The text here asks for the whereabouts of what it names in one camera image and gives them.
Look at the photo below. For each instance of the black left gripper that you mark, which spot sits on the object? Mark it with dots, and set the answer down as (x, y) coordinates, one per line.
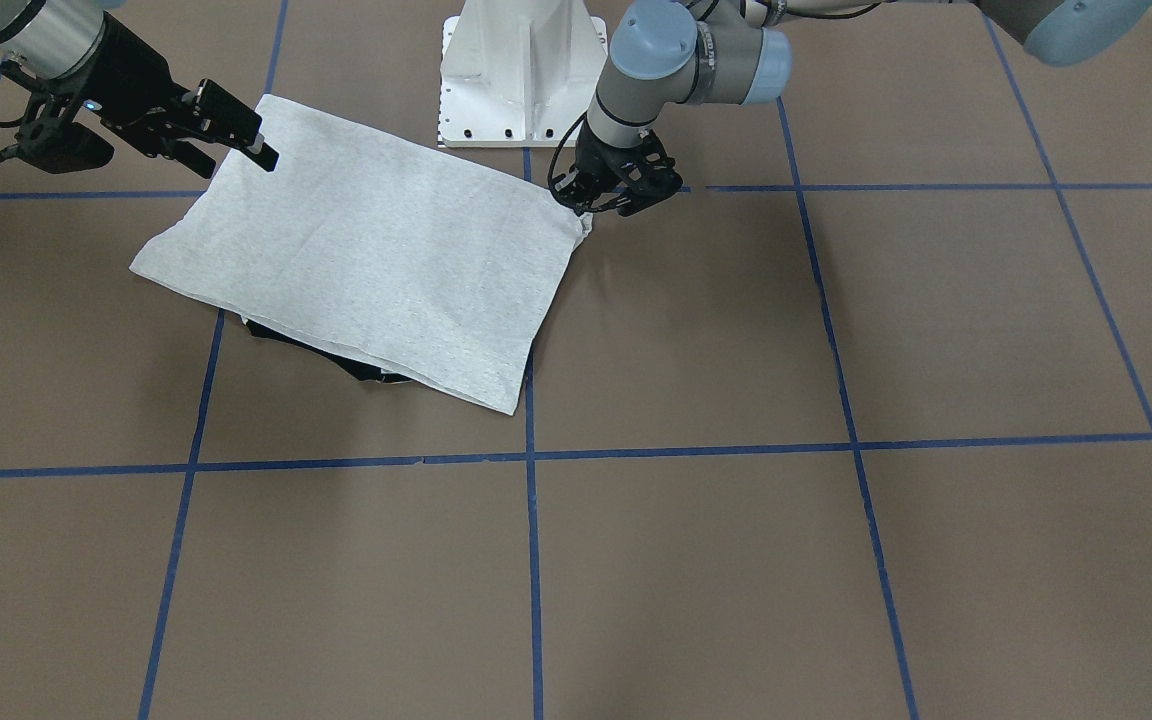
(600, 160)

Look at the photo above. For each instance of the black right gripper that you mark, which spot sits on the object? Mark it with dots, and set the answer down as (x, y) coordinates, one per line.
(132, 73)

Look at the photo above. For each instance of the grey cartoon print t-shirt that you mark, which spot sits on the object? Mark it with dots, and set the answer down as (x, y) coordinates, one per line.
(368, 246)

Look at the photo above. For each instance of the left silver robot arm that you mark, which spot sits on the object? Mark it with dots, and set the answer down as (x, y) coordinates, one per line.
(731, 53)

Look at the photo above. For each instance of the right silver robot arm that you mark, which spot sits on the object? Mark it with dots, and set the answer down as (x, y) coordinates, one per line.
(13, 16)

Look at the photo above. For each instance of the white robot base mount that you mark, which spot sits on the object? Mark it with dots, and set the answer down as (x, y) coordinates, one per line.
(517, 74)

